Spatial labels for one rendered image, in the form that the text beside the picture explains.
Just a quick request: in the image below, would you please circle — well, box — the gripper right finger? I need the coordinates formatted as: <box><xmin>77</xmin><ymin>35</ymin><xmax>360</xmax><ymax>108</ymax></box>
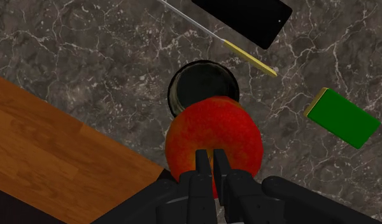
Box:
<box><xmin>213</xmin><ymin>148</ymin><xmax>382</xmax><ymax>224</ymax></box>

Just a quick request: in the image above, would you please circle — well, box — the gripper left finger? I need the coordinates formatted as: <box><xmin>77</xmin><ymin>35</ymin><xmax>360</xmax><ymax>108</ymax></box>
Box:
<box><xmin>92</xmin><ymin>149</ymin><xmax>218</xmax><ymax>224</ymax></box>

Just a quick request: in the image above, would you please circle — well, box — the red apple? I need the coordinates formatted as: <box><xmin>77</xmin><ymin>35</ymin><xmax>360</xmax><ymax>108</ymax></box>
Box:
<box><xmin>164</xmin><ymin>95</ymin><xmax>264</xmax><ymax>199</ymax></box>

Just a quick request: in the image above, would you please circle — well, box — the black cup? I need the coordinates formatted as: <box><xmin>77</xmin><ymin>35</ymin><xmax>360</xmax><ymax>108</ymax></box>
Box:
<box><xmin>167</xmin><ymin>60</ymin><xmax>241</xmax><ymax>118</ymax></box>

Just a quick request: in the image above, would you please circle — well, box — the green and yellow sponge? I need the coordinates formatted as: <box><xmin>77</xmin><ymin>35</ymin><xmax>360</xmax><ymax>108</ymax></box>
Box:
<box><xmin>303</xmin><ymin>87</ymin><xmax>382</xmax><ymax>150</ymax></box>

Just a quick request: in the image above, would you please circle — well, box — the black tablet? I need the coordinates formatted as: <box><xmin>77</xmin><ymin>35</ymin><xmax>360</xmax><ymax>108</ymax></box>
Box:
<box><xmin>190</xmin><ymin>0</ymin><xmax>294</xmax><ymax>50</ymax></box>

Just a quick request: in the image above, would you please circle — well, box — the yellow-handled knife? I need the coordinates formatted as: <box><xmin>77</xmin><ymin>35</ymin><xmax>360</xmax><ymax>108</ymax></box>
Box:
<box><xmin>156</xmin><ymin>0</ymin><xmax>278</xmax><ymax>78</ymax></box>

